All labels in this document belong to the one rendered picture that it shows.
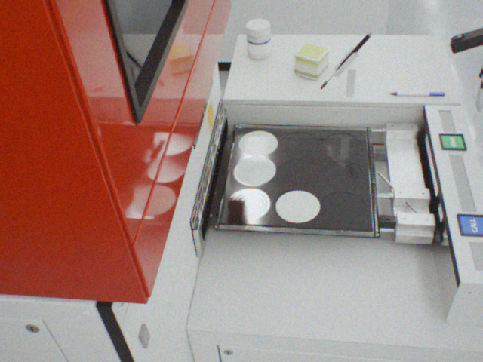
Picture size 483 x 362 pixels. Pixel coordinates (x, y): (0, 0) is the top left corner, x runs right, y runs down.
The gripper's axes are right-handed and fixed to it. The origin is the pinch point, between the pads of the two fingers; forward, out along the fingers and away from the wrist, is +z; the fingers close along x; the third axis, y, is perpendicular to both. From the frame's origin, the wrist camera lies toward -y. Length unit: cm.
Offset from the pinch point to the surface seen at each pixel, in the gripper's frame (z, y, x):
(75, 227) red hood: -28, -43, -92
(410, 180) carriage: 16.3, -10.2, -16.8
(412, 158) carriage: 15.8, -11.1, -8.8
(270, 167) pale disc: 15, -43, -25
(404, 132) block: 13.0, -14.6, -1.9
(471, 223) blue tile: 9.0, 3.2, -35.0
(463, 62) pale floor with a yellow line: 89, 2, 193
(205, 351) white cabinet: 35, -44, -67
